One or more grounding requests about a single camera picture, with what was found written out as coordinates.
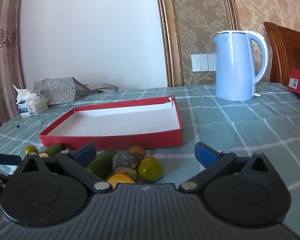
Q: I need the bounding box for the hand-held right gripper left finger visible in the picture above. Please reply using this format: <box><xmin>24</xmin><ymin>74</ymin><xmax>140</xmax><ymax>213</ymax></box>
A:
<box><xmin>15</xmin><ymin>142</ymin><xmax>113</xmax><ymax>194</ymax></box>

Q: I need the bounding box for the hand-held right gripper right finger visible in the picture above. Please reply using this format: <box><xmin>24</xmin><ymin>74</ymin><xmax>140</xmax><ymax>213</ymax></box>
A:
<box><xmin>179</xmin><ymin>142</ymin><xmax>278</xmax><ymax>193</ymax></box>

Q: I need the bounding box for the cucumber piece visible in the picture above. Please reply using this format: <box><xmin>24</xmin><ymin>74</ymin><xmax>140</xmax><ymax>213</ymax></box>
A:
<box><xmin>44</xmin><ymin>143</ymin><xmax>66</xmax><ymax>157</ymax></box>
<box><xmin>86</xmin><ymin>150</ymin><xmax>117</xmax><ymax>179</ymax></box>

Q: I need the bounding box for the green tomato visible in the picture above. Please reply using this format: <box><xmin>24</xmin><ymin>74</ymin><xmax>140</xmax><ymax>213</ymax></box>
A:
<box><xmin>24</xmin><ymin>145</ymin><xmax>39</xmax><ymax>155</ymax></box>
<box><xmin>138</xmin><ymin>157</ymin><xmax>164</xmax><ymax>182</ymax></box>

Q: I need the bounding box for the dark eggplant piece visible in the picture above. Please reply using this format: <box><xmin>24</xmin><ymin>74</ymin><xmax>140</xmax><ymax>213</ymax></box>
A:
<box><xmin>112</xmin><ymin>151</ymin><xmax>142</xmax><ymax>182</ymax></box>

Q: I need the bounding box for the red shallow cardboard tray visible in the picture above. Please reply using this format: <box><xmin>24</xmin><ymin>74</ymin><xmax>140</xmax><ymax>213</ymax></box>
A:
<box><xmin>39</xmin><ymin>95</ymin><xmax>184</xmax><ymax>151</ymax></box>

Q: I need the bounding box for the brown longan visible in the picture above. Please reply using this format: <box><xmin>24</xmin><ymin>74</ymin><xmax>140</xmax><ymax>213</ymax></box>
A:
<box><xmin>129</xmin><ymin>146</ymin><xmax>146</xmax><ymax>158</ymax></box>

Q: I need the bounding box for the green checked tablecloth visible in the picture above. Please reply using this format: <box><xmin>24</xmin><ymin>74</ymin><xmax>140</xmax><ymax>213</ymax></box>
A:
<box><xmin>0</xmin><ymin>81</ymin><xmax>300</xmax><ymax>240</ymax></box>

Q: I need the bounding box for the tissue pack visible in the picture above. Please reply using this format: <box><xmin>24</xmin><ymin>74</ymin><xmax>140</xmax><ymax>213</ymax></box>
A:
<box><xmin>12</xmin><ymin>84</ymin><xmax>48</xmax><ymax>118</ymax></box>

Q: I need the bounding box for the grey patterned gift bag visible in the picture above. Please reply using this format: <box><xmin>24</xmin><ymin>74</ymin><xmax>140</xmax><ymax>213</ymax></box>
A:
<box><xmin>33</xmin><ymin>77</ymin><xmax>119</xmax><ymax>105</ymax></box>

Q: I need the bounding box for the light blue electric kettle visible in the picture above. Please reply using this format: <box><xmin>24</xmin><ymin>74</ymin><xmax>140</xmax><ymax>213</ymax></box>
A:
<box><xmin>213</xmin><ymin>30</ymin><xmax>269</xmax><ymax>102</ymax></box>

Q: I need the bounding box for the patterned curtain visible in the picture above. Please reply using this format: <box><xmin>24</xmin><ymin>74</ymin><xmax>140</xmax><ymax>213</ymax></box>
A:
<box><xmin>0</xmin><ymin>0</ymin><xmax>24</xmax><ymax>133</ymax></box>

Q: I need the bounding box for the wooden headboard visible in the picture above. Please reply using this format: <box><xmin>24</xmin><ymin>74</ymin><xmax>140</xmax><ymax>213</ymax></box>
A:
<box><xmin>264</xmin><ymin>21</ymin><xmax>300</xmax><ymax>87</ymax></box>

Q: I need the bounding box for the white wall switch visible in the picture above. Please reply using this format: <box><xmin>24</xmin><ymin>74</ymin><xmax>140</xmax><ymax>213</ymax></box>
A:
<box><xmin>191</xmin><ymin>53</ymin><xmax>217</xmax><ymax>72</ymax></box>

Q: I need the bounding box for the gold wall frame moulding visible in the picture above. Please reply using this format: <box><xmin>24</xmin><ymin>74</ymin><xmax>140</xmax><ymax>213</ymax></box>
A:
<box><xmin>154</xmin><ymin>0</ymin><xmax>238</xmax><ymax>88</ymax></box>

